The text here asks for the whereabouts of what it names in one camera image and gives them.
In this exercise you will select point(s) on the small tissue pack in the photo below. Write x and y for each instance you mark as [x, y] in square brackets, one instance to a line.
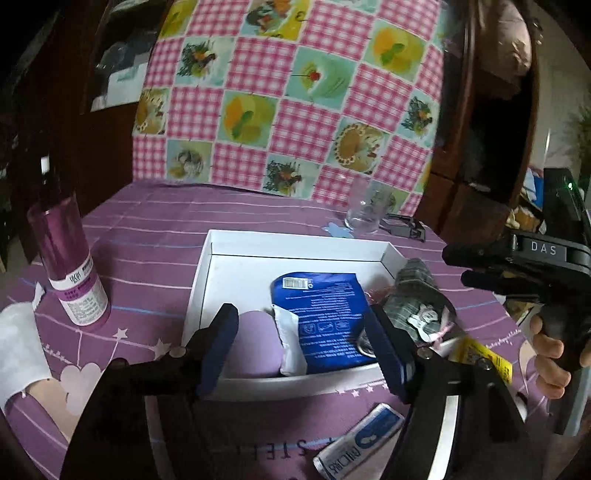
[360, 443]

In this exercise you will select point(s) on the dark wooden cabinet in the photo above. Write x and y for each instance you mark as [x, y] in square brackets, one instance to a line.
[489, 138]

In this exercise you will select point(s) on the purple printed tablecloth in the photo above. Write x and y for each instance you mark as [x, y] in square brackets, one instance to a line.
[138, 240]

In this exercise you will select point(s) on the white face mask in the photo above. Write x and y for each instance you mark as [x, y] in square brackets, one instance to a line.
[18, 355]

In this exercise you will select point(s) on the person's right hand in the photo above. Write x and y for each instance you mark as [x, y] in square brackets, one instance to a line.
[549, 360]

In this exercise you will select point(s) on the purple bottle with white label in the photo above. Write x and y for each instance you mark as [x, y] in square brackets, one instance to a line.
[69, 258]

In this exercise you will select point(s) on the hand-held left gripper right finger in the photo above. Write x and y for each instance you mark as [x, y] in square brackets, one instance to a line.
[385, 346]

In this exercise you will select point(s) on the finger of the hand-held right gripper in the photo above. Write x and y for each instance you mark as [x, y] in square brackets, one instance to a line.
[480, 254]
[498, 284]

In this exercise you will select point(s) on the clear glass cup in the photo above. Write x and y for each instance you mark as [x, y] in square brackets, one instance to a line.
[367, 210]

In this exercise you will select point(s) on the pink padded garment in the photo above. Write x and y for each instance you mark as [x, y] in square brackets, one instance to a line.
[508, 41]

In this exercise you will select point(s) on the black folded glasses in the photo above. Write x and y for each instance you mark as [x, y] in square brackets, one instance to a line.
[406, 227]

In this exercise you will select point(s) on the blue packet with barcode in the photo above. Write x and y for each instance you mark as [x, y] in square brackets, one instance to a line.
[328, 318]

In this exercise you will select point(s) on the white shallow tray box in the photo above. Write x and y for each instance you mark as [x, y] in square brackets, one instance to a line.
[240, 277]

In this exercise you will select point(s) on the grey plaid oven mitt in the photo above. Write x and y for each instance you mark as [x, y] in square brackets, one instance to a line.
[413, 295]

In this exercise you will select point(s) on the yellow packet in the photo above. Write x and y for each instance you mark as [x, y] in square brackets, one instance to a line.
[480, 357]

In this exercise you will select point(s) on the green plant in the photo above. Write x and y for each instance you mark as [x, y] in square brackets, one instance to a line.
[581, 138]

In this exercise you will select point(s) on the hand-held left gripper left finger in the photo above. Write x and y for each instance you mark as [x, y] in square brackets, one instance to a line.
[221, 341]

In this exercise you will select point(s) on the lavender soft pouch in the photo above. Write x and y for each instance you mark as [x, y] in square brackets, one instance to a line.
[256, 346]

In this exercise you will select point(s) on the pink checked printed cloth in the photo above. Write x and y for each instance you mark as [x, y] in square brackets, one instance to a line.
[286, 106]

